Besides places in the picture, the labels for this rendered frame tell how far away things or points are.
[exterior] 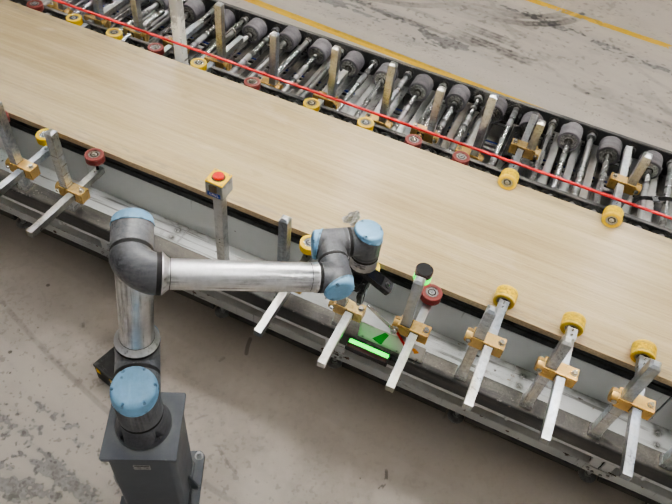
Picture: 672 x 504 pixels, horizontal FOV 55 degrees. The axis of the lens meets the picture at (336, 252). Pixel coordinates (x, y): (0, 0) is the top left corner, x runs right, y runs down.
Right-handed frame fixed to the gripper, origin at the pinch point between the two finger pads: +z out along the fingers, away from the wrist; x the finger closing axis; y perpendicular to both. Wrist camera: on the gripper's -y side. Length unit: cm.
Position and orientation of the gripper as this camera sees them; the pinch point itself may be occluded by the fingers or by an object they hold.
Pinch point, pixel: (361, 303)
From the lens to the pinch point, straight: 221.5
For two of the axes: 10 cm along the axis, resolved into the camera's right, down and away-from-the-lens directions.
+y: -9.1, -3.7, 2.1
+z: -0.9, 6.5, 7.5
